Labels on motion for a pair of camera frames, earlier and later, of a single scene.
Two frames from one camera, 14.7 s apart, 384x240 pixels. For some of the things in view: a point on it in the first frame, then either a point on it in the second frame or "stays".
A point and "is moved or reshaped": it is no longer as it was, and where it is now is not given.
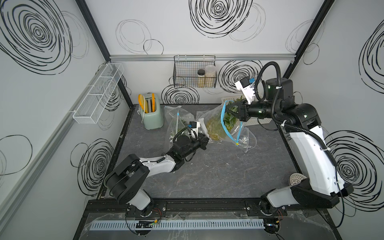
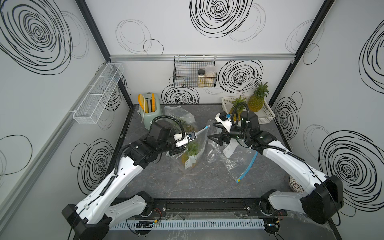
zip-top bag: x=243 y=137 is moved or reshaped
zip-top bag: x=176 y=114 stays
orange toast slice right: x=153 y=102 stays
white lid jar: x=210 y=76 stays
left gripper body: x=199 y=144 to x=174 y=150
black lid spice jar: x=201 y=78 stays
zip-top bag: x=176 y=119 is moved or reshaped
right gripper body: x=244 y=111 to x=235 y=133
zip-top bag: x=220 y=126 is moved or reshaped
